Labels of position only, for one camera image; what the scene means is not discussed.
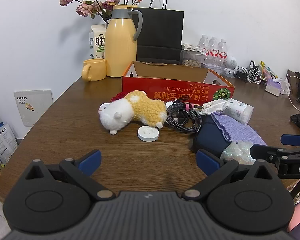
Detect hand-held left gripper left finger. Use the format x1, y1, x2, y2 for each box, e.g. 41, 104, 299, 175
25, 149, 115, 202

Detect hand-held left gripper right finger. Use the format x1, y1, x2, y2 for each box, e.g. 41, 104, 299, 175
182, 149, 275, 202

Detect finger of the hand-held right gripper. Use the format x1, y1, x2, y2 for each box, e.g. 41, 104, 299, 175
281, 134, 300, 146
250, 144, 300, 167

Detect navy blue pouch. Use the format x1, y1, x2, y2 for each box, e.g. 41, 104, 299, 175
191, 115, 231, 158

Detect clear plastic bag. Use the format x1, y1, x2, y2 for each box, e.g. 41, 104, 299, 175
220, 140, 256, 165

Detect purple knit cloth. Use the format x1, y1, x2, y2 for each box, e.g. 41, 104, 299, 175
211, 112, 268, 147

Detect black braided cable coil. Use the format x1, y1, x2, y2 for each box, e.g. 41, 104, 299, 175
166, 99, 203, 133

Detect white tissue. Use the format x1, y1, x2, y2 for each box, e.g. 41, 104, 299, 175
199, 99, 231, 116

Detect yellow white plush sheep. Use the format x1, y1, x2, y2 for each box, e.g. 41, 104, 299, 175
98, 91, 167, 135

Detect red cardboard box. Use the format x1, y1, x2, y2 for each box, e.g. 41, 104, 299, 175
122, 61, 235, 103

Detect white tissue packet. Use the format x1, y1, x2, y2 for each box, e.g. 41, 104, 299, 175
225, 99, 254, 126

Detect white charger stand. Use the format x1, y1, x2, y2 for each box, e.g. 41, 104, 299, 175
281, 70, 294, 94

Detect purple tissue box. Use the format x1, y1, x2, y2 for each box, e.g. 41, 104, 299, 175
265, 78, 283, 96

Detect white round disc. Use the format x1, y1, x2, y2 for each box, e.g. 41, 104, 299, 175
137, 126, 160, 141

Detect yellow snack packets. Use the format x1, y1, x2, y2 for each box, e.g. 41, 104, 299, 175
260, 61, 278, 79

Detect rack of leaflets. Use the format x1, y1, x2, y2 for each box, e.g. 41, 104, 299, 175
0, 122, 17, 167

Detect pale printed tin box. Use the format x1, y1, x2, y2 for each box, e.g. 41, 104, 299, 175
202, 64, 224, 76

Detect white robot-shaped speaker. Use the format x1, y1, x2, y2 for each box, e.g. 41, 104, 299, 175
222, 56, 239, 78

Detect yellow mug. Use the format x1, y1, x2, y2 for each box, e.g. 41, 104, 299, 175
81, 58, 107, 81

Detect clear container of seeds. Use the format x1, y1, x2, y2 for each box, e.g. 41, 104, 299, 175
180, 49, 203, 68

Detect clear water bottle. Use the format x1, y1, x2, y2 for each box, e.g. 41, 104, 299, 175
217, 39, 228, 67
199, 34, 211, 64
208, 36, 219, 65

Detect flat white box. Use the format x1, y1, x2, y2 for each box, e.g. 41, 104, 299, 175
181, 43, 208, 55

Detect yellow thermos jug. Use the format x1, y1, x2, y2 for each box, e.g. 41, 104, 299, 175
104, 5, 143, 78

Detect white milk carton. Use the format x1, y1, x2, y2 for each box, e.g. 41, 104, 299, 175
89, 24, 107, 60

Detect black paper bag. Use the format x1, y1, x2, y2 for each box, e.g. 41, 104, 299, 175
132, 0, 185, 64

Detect white cable tangle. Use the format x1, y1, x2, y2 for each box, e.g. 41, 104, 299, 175
248, 69, 266, 84

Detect white wall panel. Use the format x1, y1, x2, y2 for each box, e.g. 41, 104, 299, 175
14, 89, 53, 127

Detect black charger cable tangle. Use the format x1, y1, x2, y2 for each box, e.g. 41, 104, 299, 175
234, 66, 249, 82

